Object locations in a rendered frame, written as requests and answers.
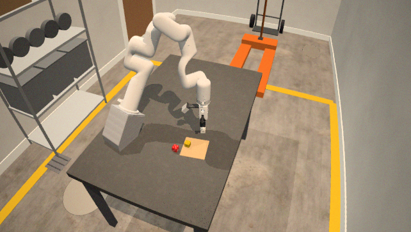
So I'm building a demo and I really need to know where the yellow die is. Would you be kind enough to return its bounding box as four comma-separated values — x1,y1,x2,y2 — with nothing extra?
184,140,191,148

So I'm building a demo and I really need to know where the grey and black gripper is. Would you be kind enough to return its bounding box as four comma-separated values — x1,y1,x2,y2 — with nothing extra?
198,104,208,127

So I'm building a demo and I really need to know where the peach flat mat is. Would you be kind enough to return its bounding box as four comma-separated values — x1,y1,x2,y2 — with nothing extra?
180,137,209,160

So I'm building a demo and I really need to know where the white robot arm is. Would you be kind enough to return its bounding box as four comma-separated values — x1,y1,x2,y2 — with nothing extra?
118,13,211,114

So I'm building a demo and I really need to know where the red die with white pips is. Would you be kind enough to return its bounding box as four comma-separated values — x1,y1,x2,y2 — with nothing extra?
172,144,179,152

